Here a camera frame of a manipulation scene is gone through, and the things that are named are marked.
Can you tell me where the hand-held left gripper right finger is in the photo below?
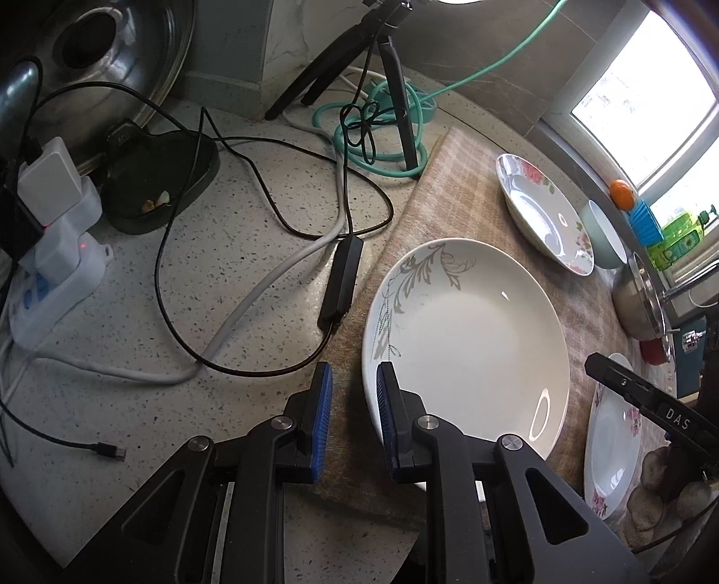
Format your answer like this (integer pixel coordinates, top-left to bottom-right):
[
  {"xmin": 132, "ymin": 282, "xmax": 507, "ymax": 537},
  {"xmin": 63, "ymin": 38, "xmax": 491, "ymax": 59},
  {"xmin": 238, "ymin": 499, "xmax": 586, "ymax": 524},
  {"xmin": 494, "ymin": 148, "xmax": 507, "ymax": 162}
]
[{"xmin": 375, "ymin": 362, "xmax": 652, "ymax": 584}]

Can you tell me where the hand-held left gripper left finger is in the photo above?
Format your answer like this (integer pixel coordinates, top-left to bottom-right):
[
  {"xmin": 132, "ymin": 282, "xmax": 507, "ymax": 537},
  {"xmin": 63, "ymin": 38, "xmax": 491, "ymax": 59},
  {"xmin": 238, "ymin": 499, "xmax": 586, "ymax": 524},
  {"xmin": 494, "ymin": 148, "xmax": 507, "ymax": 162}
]
[{"xmin": 67, "ymin": 362, "xmax": 335, "ymax": 584}]

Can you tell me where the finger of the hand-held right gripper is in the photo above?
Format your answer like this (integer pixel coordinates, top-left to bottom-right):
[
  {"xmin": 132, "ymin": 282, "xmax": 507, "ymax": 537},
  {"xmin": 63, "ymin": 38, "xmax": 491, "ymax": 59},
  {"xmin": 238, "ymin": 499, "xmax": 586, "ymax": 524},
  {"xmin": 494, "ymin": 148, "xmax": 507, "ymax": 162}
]
[{"xmin": 584, "ymin": 353, "xmax": 667, "ymax": 420}]

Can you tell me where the floral white plate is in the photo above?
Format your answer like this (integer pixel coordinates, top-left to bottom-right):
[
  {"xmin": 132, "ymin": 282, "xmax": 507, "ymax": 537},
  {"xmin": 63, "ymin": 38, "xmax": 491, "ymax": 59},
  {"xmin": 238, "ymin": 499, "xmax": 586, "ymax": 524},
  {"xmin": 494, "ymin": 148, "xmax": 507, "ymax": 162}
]
[
  {"xmin": 494, "ymin": 153, "xmax": 596, "ymax": 277},
  {"xmin": 583, "ymin": 353, "xmax": 644, "ymax": 520}
]

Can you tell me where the stainless steel bowl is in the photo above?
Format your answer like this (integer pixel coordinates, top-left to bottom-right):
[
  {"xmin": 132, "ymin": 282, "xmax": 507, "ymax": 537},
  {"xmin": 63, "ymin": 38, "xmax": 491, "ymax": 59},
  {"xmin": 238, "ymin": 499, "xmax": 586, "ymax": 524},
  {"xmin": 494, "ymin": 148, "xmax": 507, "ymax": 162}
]
[{"xmin": 611, "ymin": 252, "xmax": 670, "ymax": 342}]

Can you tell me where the white plate grey leaf pattern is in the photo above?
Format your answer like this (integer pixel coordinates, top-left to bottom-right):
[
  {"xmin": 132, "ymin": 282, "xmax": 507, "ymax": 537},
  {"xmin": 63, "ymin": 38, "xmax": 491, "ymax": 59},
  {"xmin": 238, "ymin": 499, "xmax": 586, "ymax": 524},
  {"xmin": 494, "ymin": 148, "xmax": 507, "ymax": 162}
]
[{"xmin": 361, "ymin": 237, "xmax": 571, "ymax": 492}]

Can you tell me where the pale blue bowl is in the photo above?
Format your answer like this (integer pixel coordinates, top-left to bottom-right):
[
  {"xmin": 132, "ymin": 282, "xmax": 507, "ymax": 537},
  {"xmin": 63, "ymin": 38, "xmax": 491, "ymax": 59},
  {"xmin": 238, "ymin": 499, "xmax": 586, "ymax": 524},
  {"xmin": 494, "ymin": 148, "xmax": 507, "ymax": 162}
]
[{"xmin": 580, "ymin": 199, "xmax": 629, "ymax": 269}]

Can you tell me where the person's right hand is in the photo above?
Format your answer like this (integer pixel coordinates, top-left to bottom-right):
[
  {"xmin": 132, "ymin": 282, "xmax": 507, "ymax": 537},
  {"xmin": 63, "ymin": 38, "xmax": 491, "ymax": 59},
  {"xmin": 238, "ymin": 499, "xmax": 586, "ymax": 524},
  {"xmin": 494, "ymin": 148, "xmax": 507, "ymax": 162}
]
[{"xmin": 626, "ymin": 449, "xmax": 719, "ymax": 532}]

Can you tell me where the chrome faucet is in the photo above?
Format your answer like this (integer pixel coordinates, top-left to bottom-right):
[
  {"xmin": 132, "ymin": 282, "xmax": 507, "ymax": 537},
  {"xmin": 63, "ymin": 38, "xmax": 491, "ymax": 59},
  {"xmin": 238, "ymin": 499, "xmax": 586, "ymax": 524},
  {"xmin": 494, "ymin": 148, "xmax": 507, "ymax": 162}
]
[{"xmin": 663, "ymin": 274, "xmax": 719, "ymax": 309}]

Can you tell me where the black inline adapter box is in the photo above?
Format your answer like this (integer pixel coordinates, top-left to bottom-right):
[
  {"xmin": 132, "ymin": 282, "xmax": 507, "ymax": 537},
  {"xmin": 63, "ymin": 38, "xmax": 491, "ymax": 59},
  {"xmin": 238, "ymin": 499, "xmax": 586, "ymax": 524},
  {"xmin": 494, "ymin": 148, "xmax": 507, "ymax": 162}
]
[{"xmin": 317, "ymin": 236, "xmax": 365, "ymax": 329}]

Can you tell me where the green bottle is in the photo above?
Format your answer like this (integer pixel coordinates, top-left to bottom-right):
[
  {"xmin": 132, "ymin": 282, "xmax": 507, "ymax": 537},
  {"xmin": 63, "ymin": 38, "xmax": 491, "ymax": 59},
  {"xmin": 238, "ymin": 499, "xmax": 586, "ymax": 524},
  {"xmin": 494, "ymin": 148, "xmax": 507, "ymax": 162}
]
[{"xmin": 646, "ymin": 205, "xmax": 719, "ymax": 271}]

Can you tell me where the blue silicone cup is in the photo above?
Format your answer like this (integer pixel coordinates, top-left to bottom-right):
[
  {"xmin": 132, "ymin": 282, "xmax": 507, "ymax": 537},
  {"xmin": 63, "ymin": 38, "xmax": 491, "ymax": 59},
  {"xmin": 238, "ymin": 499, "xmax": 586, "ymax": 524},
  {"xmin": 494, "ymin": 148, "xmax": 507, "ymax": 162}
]
[{"xmin": 628, "ymin": 201, "xmax": 665, "ymax": 248}]

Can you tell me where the orange fruit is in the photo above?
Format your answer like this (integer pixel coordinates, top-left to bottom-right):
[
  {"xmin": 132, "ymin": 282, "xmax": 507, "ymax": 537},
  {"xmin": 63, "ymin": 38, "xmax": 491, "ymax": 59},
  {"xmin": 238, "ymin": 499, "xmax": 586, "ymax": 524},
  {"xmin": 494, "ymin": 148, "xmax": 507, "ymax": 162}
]
[{"xmin": 610, "ymin": 180, "xmax": 637, "ymax": 212}]

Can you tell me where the plaid pink cloth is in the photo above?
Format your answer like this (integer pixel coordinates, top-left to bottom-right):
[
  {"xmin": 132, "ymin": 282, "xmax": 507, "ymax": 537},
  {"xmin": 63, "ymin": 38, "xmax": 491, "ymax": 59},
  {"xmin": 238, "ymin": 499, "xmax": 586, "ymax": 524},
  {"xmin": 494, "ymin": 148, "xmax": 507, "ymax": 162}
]
[{"xmin": 311, "ymin": 126, "xmax": 675, "ymax": 557}]

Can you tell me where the dark oval tray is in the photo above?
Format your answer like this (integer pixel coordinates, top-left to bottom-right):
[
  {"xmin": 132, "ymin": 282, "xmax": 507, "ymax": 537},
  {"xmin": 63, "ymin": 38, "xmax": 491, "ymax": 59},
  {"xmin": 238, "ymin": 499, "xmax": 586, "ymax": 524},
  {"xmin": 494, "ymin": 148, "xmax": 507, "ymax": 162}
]
[{"xmin": 104, "ymin": 120, "xmax": 220, "ymax": 235}]

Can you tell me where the white power strip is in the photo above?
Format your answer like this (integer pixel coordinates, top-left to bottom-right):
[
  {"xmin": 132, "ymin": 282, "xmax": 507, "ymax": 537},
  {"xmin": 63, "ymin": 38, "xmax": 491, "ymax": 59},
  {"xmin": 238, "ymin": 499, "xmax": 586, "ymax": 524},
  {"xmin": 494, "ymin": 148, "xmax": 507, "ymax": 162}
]
[{"xmin": 0, "ymin": 225, "xmax": 113, "ymax": 352}]

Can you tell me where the window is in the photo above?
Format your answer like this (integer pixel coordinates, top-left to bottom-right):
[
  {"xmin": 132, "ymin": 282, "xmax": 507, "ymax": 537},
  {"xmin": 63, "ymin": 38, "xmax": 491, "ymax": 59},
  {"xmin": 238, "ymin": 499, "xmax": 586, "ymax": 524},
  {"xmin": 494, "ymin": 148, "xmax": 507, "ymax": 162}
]
[{"xmin": 570, "ymin": 8, "xmax": 719, "ymax": 270}]

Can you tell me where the black tripod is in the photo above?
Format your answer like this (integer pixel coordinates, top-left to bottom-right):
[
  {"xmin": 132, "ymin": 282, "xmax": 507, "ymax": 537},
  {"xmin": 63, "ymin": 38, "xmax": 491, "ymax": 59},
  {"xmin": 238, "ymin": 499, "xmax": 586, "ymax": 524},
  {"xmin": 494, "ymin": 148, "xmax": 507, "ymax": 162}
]
[{"xmin": 264, "ymin": 0, "xmax": 428, "ymax": 172}]

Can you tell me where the black plug adapter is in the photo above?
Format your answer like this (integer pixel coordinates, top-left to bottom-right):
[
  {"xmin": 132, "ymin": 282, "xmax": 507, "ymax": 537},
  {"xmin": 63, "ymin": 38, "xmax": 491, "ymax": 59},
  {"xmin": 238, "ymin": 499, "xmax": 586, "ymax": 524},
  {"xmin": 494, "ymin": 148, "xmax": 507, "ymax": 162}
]
[{"xmin": 0, "ymin": 157, "xmax": 44, "ymax": 259}]

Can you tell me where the white charger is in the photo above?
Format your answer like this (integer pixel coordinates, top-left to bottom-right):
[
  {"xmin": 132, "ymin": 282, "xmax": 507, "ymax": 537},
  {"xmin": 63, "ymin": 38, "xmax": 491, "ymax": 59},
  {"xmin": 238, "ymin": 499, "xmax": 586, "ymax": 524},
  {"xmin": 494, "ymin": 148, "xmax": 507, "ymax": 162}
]
[{"xmin": 17, "ymin": 137, "xmax": 85, "ymax": 222}]

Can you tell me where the steel pot lid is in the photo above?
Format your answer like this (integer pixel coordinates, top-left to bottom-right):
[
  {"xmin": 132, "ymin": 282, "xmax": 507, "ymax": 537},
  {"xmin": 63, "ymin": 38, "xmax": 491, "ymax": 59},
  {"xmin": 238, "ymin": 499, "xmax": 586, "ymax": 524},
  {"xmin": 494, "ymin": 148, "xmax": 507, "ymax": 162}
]
[{"xmin": 0, "ymin": 0, "xmax": 196, "ymax": 169}]

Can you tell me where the white cable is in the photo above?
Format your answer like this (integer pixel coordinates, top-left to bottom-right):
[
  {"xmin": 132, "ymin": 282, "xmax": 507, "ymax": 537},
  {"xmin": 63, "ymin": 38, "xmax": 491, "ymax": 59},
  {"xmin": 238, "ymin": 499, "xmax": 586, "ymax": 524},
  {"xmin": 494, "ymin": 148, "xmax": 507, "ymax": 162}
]
[{"xmin": 0, "ymin": 67, "xmax": 372, "ymax": 385}]

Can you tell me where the black usb cable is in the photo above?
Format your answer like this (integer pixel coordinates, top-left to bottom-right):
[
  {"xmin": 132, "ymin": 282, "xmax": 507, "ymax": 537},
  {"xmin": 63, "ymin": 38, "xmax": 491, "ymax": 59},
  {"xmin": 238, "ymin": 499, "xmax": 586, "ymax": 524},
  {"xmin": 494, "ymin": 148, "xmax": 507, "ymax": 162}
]
[{"xmin": 0, "ymin": 393, "xmax": 127, "ymax": 462}]

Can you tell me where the teal cable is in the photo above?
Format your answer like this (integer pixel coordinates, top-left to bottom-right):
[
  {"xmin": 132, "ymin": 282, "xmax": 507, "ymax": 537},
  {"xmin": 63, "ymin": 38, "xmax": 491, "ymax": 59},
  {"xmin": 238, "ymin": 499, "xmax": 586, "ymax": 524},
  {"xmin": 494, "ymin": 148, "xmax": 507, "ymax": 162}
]
[{"xmin": 311, "ymin": 0, "xmax": 568, "ymax": 181}]

